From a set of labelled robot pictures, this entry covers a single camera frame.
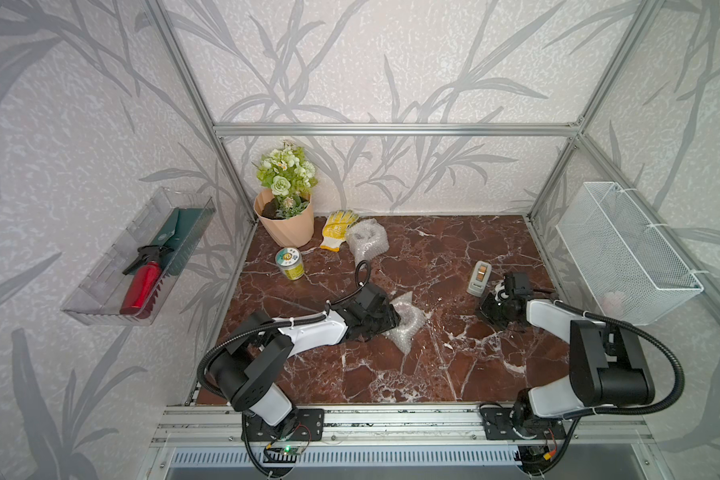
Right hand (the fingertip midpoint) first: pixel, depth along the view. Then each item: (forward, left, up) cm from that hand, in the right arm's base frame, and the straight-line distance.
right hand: (473, 310), depth 94 cm
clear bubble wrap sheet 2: (+22, +34, +9) cm, 42 cm away
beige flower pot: (+25, +60, +11) cm, 66 cm away
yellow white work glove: (+35, +47, +1) cm, 58 cm away
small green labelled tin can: (+14, +59, +8) cm, 61 cm away
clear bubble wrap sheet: (-7, +21, +7) cm, 23 cm away
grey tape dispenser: (+11, -4, +2) cm, 12 cm away
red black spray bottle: (-9, +78, +36) cm, 86 cm away
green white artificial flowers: (+35, +59, +27) cm, 73 cm away
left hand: (-6, +25, +4) cm, 26 cm away
